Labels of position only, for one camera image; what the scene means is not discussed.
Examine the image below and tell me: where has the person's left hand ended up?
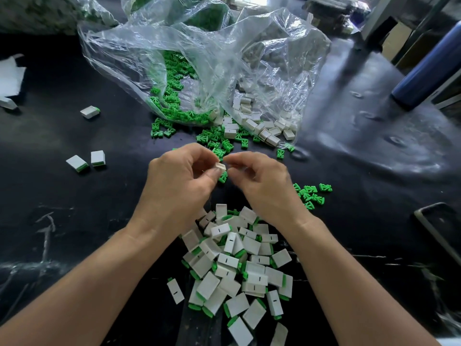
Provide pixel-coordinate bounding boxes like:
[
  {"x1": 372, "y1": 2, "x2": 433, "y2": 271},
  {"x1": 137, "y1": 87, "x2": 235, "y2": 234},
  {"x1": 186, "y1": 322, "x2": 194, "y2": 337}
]
[{"x1": 128, "y1": 142, "x2": 228, "y2": 244}]

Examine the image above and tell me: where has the person's right hand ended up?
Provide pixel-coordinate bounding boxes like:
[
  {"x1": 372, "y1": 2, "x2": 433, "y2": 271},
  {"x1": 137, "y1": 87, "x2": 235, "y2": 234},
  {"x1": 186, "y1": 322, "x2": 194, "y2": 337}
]
[{"x1": 223, "y1": 150, "x2": 319, "y2": 234}]

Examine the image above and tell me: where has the heap of white caps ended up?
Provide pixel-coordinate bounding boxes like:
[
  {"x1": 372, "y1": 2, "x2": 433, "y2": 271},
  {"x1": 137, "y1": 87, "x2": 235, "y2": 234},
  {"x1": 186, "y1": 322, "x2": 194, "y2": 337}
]
[{"x1": 222, "y1": 88, "x2": 298, "y2": 148}]

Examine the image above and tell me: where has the pile of green clips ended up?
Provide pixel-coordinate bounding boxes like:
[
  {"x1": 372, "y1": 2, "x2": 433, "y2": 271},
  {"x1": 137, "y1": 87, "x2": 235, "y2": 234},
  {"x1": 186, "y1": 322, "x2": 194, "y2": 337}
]
[{"x1": 149, "y1": 50, "x2": 334, "y2": 211}]

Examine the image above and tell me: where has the pile of assembled white-green pieces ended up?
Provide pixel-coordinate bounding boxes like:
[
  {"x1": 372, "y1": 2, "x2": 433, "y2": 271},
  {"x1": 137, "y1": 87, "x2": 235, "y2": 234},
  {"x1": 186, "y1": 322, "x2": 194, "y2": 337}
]
[{"x1": 180, "y1": 204, "x2": 294, "y2": 346}]

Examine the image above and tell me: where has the person's right forearm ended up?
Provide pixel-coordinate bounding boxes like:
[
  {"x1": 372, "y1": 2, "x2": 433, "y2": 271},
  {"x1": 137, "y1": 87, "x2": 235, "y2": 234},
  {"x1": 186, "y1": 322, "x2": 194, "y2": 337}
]
[{"x1": 284, "y1": 214, "x2": 440, "y2": 346}]

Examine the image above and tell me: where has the person's left forearm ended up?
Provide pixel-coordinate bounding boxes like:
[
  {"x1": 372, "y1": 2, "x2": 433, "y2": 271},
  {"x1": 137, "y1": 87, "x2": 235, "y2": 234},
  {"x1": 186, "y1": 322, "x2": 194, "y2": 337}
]
[{"x1": 0, "y1": 220, "x2": 174, "y2": 346}]

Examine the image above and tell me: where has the clear plastic bag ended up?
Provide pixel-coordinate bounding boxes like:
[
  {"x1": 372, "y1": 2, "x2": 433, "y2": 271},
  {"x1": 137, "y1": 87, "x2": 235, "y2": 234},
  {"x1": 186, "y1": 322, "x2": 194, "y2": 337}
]
[{"x1": 78, "y1": 0, "x2": 332, "y2": 130}]

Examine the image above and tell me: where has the black smartphone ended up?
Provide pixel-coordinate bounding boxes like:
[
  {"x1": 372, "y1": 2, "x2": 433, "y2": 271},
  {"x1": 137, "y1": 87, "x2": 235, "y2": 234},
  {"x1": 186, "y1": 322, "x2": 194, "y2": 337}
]
[{"x1": 414, "y1": 202, "x2": 461, "y2": 267}]

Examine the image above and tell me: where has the plastic bag full of green pieces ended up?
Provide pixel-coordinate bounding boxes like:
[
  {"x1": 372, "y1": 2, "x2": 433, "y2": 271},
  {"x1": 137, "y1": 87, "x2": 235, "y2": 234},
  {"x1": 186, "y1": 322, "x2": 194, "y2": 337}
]
[{"x1": 128, "y1": 0, "x2": 233, "y2": 32}]

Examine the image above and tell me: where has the grey machine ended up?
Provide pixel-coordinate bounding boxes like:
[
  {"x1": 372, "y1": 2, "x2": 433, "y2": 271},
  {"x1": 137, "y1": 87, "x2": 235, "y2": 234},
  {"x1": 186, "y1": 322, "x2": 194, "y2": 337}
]
[{"x1": 306, "y1": 0, "x2": 364, "y2": 29}]

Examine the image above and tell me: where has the brown cardboard box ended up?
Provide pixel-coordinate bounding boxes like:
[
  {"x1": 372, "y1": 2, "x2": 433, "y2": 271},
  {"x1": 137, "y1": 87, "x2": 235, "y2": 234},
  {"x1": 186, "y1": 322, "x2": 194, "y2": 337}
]
[{"x1": 383, "y1": 21, "x2": 414, "y2": 62}]

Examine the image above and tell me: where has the white paper sheet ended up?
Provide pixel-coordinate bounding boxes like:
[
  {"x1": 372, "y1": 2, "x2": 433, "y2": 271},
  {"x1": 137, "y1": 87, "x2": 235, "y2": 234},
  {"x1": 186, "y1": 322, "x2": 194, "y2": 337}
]
[{"x1": 0, "y1": 55, "x2": 27, "y2": 98}]

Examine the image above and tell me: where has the blue cylinder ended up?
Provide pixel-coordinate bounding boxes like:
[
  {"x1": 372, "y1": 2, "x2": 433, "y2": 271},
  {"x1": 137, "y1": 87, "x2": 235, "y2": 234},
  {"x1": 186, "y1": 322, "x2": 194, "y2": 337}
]
[{"x1": 391, "y1": 21, "x2": 461, "y2": 111}]

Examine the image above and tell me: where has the large bag of assembled pieces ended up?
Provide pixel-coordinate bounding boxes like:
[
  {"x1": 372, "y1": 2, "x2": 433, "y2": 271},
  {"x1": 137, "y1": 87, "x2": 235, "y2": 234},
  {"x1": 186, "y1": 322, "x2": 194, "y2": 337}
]
[{"x1": 0, "y1": 0, "x2": 120, "y2": 35}]

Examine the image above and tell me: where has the white metal frame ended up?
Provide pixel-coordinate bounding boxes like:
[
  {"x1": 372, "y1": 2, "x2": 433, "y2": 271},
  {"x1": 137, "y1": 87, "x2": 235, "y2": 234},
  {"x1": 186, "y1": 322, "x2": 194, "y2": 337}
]
[{"x1": 362, "y1": 0, "x2": 461, "y2": 63}]

